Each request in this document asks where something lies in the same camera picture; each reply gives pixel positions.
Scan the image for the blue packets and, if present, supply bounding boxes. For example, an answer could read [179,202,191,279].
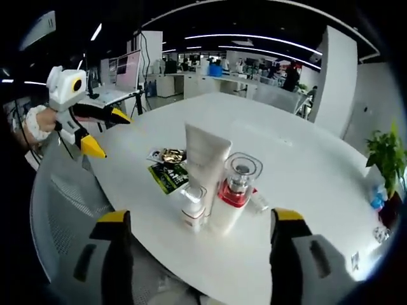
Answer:
[369,185,388,209]

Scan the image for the small red-label skincare bottle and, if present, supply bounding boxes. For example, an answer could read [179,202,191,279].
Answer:
[247,186,272,214]

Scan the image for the white square pillar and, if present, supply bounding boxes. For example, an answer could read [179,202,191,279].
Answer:
[310,25,359,140]

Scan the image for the ceiling air conditioner unit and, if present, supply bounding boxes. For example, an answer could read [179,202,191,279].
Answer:
[18,10,57,52]

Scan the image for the dark red bag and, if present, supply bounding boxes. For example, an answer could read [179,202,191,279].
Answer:
[377,190,403,231]

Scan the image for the black tripod stand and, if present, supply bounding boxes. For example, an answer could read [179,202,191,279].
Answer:
[129,90,152,117]

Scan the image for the green silver skincare sachet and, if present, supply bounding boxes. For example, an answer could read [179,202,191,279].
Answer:
[146,147,190,196]

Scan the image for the white skincare tube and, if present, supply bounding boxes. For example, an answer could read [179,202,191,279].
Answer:
[184,123,233,220]

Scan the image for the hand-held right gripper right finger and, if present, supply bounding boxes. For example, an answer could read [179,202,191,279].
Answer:
[269,207,349,305]

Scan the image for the pink monitor screen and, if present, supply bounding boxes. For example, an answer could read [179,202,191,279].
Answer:
[114,49,143,93]

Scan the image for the white counter row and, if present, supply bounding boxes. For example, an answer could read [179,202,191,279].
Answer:
[146,71,259,100]

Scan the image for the white monitor desk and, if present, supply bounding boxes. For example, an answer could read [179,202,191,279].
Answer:
[90,85,142,107]

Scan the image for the person's left hand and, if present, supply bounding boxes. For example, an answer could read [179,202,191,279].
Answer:
[36,109,63,134]

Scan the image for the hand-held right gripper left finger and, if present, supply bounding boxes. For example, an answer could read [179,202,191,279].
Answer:
[68,208,135,305]

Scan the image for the gold foil skincare sachet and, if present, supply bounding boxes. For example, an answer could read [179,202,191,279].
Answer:
[160,147,188,165]

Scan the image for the grey mesh office chair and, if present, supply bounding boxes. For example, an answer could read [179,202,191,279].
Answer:
[29,139,191,305]

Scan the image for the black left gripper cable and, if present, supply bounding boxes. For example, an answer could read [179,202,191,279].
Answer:
[56,125,76,158]

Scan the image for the white red-ringed skincare bottle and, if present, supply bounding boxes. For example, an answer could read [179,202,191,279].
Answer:
[208,152,264,236]

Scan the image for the silver skincare bottle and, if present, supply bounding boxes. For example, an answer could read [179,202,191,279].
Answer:
[179,185,208,235]

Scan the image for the potted green plant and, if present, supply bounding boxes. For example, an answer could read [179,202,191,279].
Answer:
[364,121,407,200]

